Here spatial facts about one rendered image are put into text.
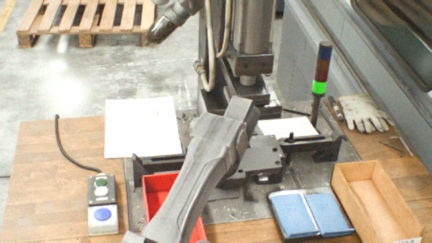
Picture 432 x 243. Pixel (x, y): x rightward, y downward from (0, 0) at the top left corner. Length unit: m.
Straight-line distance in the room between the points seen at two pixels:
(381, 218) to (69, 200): 0.77
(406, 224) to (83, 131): 0.92
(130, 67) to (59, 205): 2.50
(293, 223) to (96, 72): 2.66
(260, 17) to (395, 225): 0.60
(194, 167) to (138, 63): 3.07
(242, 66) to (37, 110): 2.36
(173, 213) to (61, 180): 0.72
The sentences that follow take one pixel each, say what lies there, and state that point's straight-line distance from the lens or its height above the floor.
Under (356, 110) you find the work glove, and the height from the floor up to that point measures 0.92.
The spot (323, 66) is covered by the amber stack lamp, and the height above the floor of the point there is 1.14.
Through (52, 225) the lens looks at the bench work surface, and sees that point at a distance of 1.34.
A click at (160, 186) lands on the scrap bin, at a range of 1.37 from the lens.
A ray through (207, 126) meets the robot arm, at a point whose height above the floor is 1.34.
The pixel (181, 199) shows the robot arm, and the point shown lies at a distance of 0.78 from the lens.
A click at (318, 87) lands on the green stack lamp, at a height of 1.07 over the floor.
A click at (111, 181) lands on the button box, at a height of 0.93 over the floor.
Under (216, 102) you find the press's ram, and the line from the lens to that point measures 1.28.
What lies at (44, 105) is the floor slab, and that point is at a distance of 3.48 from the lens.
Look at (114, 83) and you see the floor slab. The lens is 3.63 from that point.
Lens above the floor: 1.83
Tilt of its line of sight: 35 degrees down
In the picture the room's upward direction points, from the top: 2 degrees clockwise
